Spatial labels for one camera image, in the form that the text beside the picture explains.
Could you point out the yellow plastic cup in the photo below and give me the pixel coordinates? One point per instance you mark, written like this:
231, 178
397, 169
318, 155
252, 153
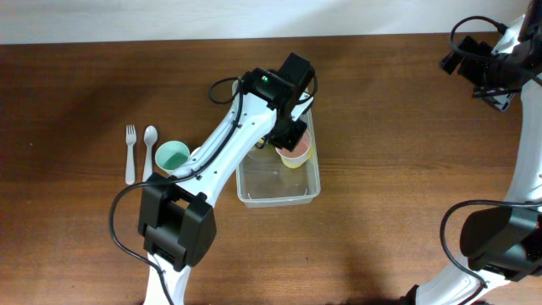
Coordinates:
296, 158

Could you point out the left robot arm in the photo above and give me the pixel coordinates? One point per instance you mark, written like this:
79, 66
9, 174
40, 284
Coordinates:
176, 217

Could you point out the clear plastic storage container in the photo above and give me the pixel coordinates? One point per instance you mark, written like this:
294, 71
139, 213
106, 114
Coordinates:
263, 180

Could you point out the green plastic cup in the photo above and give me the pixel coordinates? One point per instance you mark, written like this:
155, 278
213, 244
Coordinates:
171, 155

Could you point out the grey plastic fork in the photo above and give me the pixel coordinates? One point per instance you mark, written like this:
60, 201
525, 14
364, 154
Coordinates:
130, 170

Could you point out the grey plastic spoon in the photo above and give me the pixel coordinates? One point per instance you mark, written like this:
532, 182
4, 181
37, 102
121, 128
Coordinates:
150, 138

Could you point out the pink plastic cup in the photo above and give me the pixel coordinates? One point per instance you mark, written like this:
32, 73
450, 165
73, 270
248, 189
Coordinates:
305, 140

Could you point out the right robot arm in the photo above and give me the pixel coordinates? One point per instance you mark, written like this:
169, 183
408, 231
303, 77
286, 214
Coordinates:
492, 243

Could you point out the cream plastic cup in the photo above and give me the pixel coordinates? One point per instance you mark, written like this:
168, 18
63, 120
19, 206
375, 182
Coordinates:
195, 151

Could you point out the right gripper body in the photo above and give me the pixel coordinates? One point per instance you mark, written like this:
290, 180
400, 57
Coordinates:
492, 79

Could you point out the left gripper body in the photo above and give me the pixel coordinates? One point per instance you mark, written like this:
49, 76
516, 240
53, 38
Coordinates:
288, 131

